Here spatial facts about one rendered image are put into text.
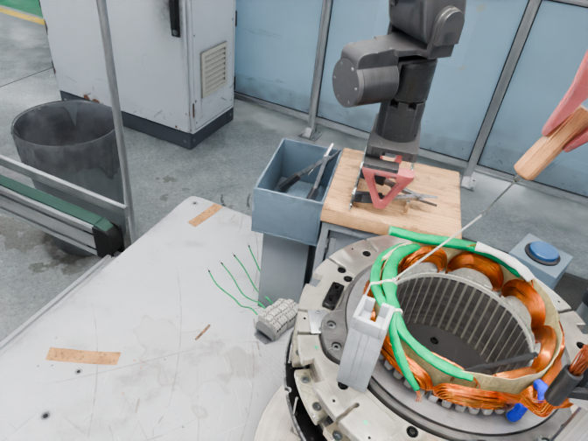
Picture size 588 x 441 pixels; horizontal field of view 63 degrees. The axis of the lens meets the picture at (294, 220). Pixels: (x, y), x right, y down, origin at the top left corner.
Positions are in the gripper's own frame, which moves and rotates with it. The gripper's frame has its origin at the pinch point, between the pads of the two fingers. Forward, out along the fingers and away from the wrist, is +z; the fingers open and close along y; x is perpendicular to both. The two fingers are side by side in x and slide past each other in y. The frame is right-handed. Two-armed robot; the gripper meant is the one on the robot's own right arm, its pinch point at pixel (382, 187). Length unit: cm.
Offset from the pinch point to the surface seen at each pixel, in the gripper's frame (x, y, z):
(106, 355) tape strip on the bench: -38, 20, 30
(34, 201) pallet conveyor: -77, -14, 32
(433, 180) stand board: 8.0, -9.1, 2.5
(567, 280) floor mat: 96, -126, 109
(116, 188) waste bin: -102, -81, 78
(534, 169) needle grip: 9.5, 27.3, -21.5
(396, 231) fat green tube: 2.0, 19.0, -7.0
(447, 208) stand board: 10.2, -1.9, 2.5
